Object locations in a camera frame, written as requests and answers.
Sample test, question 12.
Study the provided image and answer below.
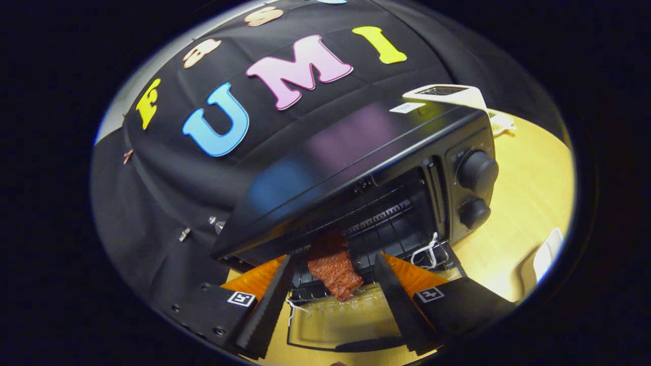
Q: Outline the red meat patty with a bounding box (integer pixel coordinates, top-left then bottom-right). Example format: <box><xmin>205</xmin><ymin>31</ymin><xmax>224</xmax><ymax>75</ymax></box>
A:
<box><xmin>307</xmin><ymin>227</ymin><xmax>364</xmax><ymax>301</ymax></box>

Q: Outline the white chair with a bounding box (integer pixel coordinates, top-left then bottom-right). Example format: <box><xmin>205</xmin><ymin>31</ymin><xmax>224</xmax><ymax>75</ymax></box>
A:
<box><xmin>519</xmin><ymin>227</ymin><xmax>564</xmax><ymax>300</ymax></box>

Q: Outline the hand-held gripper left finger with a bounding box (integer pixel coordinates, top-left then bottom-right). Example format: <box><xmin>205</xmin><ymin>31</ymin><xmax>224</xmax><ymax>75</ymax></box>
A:
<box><xmin>170</xmin><ymin>254</ymin><xmax>294</xmax><ymax>360</ymax></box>

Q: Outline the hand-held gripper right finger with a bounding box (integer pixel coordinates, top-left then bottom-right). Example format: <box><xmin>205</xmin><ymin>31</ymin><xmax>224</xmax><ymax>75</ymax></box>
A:
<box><xmin>374</xmin><ymin>253</ymin><xmax>517</xmax><ymax>356</ymax></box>

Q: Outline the white divided snack dish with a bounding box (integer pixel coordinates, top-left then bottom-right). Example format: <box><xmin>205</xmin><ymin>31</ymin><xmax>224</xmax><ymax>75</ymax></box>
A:
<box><xmin>488</xmin><ymin>112</ymin><xmax>517</xmax><ymax>137</ymax></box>

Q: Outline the black backdrop cloth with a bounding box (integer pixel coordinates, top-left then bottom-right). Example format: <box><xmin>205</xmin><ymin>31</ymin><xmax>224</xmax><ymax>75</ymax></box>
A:
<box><xmin>92</xmin><ymin>0</ymin><xmax>560</xmax><ymax>311</ymax></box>

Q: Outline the white toaster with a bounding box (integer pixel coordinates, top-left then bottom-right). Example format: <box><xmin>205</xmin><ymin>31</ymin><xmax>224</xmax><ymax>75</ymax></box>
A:
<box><xmin>402</xmin><ymin>84</ymin><xmax>489</xmax><ymax>113</ymax></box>

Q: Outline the black toaster oven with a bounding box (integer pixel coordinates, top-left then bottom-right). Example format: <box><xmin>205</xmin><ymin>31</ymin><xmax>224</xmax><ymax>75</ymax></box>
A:
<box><xmin>211</xmin><ymin>99</ymin><xmax>500</xmax><ymax>354</ymax></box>

